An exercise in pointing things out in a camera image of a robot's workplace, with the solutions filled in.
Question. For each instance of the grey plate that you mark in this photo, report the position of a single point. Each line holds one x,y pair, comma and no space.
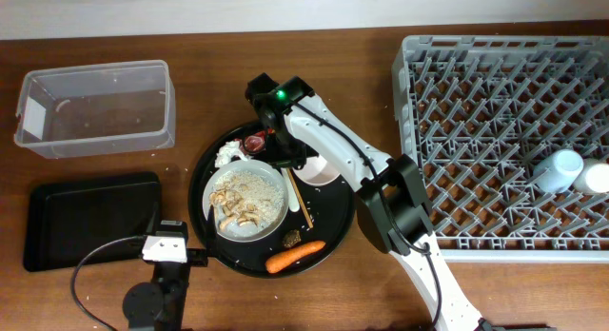
246,234

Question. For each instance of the black rectangular tray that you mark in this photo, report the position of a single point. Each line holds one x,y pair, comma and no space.
68,220

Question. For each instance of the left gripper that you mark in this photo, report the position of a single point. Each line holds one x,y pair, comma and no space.
196,259

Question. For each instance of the grey dishwasher rack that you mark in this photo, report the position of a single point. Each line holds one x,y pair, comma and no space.
477,113

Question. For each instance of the round black tray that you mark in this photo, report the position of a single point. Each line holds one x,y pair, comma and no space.
331,208

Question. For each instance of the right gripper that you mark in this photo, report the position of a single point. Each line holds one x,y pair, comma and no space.
276,157

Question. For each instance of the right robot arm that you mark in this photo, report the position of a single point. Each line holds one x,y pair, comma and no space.
393,208

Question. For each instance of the crumpled white tissue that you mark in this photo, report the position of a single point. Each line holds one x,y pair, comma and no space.
229,152

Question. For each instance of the white plastic fork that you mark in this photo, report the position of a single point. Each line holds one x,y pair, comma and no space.
293,203

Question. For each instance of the red snack wrapper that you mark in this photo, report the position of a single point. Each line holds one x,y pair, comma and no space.
255,143

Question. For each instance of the pink bowl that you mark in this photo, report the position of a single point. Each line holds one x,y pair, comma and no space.
317,171

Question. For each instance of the wooden chopstick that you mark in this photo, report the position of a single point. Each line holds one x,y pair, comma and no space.
300,199

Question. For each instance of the white cup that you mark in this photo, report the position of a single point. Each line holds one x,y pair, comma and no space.
594,177

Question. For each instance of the rice and peanut shells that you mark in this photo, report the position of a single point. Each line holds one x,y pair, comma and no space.
243,198

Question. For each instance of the orange carrot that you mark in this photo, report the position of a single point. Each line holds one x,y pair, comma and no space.
280,261

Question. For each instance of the brown walnut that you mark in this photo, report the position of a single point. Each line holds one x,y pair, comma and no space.
291,238

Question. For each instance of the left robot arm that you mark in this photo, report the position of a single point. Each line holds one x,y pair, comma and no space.
159,304

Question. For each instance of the clear plastic bin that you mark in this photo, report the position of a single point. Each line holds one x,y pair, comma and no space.
97,110

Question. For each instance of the light blue cup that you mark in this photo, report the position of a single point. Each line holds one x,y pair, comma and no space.
557,172

